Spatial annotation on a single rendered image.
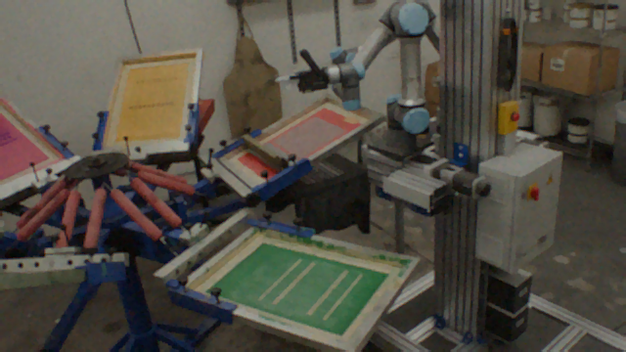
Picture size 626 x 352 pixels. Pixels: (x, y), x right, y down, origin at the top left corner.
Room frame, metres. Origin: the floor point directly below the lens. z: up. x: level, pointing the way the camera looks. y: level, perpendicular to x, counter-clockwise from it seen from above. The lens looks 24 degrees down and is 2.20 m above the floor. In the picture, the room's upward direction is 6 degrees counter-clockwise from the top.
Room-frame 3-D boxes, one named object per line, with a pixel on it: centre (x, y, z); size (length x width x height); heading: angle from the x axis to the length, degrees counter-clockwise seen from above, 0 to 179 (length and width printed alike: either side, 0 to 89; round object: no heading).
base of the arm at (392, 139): (2.40, -0.42, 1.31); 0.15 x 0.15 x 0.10
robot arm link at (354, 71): (2.21, -0.19, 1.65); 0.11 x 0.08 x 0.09; 102
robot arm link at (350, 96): (2.23, -0.19, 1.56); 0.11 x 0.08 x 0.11; 12
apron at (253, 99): (4.84, 0.45, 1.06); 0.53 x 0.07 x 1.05; 117
